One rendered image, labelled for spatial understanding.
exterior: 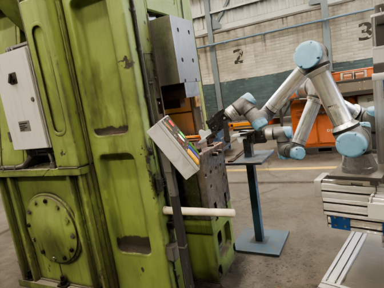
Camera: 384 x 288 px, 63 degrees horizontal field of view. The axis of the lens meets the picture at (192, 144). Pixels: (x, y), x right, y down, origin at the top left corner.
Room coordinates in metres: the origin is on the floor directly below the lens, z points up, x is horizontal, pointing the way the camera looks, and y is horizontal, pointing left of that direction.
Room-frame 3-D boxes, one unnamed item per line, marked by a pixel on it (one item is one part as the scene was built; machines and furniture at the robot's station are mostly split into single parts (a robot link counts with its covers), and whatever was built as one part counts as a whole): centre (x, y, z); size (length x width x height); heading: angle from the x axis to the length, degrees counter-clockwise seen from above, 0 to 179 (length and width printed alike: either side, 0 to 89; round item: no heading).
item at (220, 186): (2.22, 0.11, 0.69); 0.56 x 0.38 x 0.45; 62
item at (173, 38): (2.20, 0.11, 1.56); 0.42 x 0.39 x 0.40; 62
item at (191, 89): (2.17, 0.13, 1.32); 0.42 x 0.20 x 0.10; 62
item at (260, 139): (1.91, -0.40, 0.97); 0.12 x 0.08 x 0.09; 62
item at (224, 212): (1.72, 0.02, 0.62); 0.44 x 0.05 x 0.05; 62
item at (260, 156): (2.42, -0.44, 0.73); 0.40 x 0.30 x 0.02; 151
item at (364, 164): (1.43, -0.77, 0.87); 0.15 x 0.15 x 0.10
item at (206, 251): (2.22, 0.11, 0.23); 0.55 x 0.37 x 0.47; 62
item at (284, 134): (1.84, -0.54, 0.98); 0.11 x 0.08 x 0.09; 62
